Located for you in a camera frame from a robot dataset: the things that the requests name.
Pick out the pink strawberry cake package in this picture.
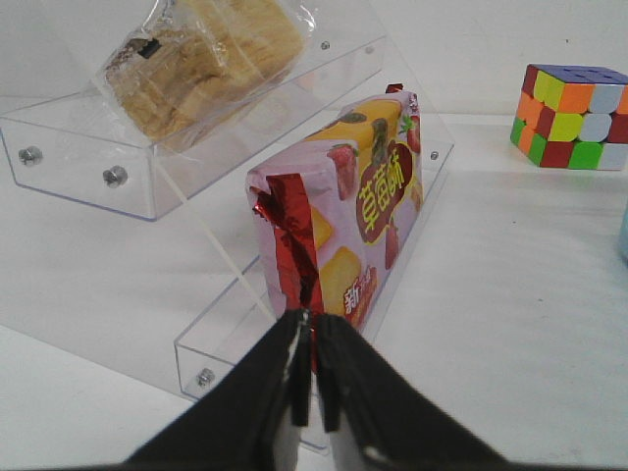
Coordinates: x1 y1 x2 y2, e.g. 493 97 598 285
246 81 425 373

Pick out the bread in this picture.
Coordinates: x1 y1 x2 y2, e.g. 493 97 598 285
98 1 316 149

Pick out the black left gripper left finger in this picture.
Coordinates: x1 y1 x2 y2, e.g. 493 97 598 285
126 310 311 465

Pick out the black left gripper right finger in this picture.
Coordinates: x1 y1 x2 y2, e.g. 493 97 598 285
315 313 511 466

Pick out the clear acrylic left shelf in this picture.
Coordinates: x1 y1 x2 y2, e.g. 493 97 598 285
0 0 456 457

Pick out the multicolour puzzle cube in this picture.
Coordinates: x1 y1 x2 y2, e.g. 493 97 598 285
510 64 627 171

